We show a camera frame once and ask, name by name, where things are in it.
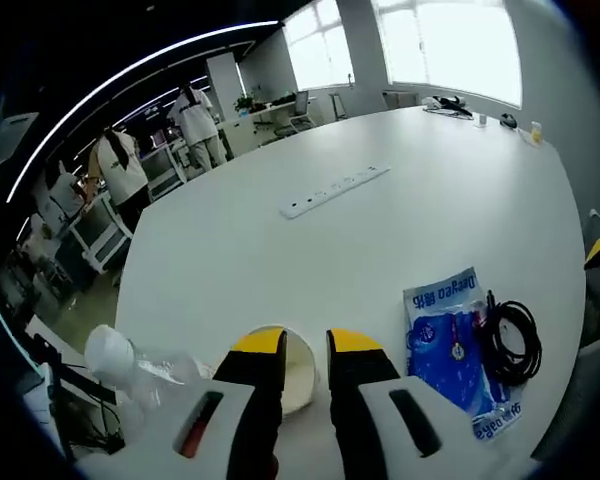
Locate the black tripod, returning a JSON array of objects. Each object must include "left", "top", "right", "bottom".
[{"left": 27, "top": 332, "right": 126, "bottom": 454}]

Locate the white power strip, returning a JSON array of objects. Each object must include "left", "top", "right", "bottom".
[{"left": 278, "top": 163, "right": 392, "bottom": 220}]

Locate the white table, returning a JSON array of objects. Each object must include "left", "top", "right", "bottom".
[{"left": 114, "top": 104, "right": 589, "bottom": 466}]

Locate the clear bag with blue item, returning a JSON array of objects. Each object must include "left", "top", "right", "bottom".
[{"left": 402, "top": 267, "right": 525, "bottom": 444}]

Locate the white office chair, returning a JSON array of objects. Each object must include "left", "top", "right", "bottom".
[{"left": 274, "top": 91, "right": 314, "bottom": 136}]

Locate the black cable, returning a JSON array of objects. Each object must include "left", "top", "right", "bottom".
[{"left": 472, "top": 289, "right": 544, "bottom": 387}]

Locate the white paper cup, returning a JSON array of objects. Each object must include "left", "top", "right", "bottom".
[{"left": 214, "top": 327, "right": 320, "bottom": 417}]

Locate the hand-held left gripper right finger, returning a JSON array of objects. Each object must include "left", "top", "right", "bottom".
[{"left": 324, "top": 327, "right": 536, "bottom": 480}]

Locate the clear plastic bottle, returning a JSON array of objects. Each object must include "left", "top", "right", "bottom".
[{"left": 84, "top": 324, "right": 216, "bottom": 441}]

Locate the white metal cart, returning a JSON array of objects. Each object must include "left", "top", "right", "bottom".
[{"left": 69, "top": 192, "right": 134, "bottom": 275}]

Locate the large bright window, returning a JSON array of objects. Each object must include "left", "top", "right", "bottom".
[
  {"left": 282, "top": 0, "right": 356, "bottom": 91},
  {"left": 372, "top": 0, "right": 524, "bottom": 109}
]

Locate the black and white object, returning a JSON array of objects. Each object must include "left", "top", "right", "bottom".
[{"left": 422, "top": 94, "right": 474, "bottom": 119}]

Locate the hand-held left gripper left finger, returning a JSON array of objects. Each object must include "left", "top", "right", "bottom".
[{"left": 94, "top": 324, "right": 289, "bottom": 480}]

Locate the long ceiling light strip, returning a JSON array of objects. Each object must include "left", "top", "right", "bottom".
[{"left": 7, "top": 19, "right": 281, "bottom": 201}]

